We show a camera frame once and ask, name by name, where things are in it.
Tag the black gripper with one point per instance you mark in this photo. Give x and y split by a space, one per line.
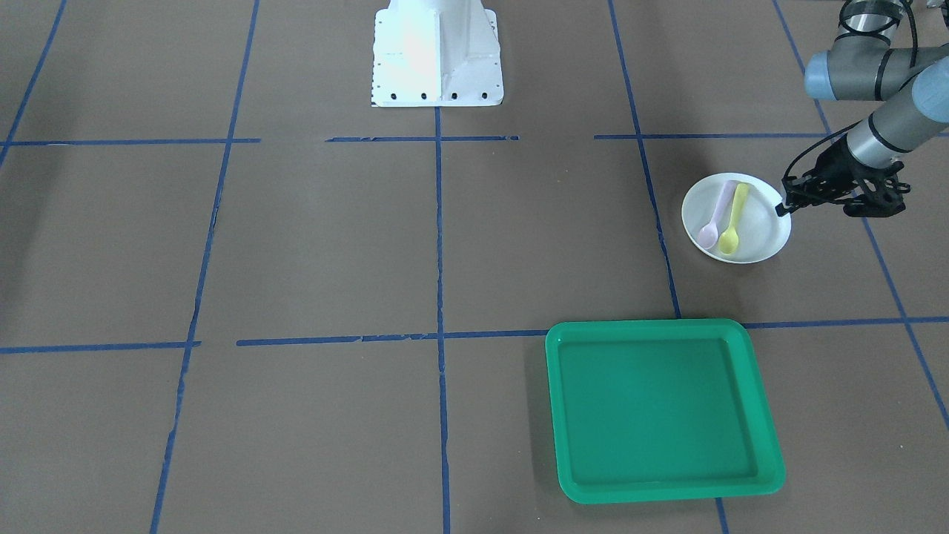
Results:
835 167

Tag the white round plate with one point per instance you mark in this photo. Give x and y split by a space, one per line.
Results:
762 234

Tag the yellow plastic spoon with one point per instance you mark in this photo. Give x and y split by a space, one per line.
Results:
729 240

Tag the green plastic tray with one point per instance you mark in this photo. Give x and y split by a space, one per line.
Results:
660 410

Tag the pink plastic spoon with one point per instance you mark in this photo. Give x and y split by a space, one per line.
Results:
709 234

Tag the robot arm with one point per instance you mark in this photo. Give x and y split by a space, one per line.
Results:
909 83

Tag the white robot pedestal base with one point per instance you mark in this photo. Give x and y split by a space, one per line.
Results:
436 53

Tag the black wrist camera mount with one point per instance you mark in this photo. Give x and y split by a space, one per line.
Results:
882 192

